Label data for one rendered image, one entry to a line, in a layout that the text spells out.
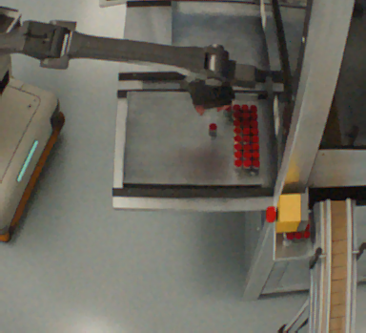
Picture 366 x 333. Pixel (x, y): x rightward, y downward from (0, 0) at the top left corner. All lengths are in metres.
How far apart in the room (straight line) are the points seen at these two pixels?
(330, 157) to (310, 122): 0.17
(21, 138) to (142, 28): 0.78
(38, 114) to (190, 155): 0.95
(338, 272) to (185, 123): 0.61
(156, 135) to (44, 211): 1.01
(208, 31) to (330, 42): 0.94
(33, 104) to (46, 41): 1.25
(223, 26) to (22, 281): 1.29
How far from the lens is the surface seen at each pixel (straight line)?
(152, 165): 1.92
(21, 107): 2.78
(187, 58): 1.61
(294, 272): 2.42
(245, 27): 2.17
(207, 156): 1.93
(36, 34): 1.53
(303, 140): 1.55
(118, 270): 2.75
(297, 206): 1.73
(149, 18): 2.19
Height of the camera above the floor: 2.59
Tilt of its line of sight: 62 degrees down
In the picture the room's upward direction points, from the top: 1 degrees clockwise
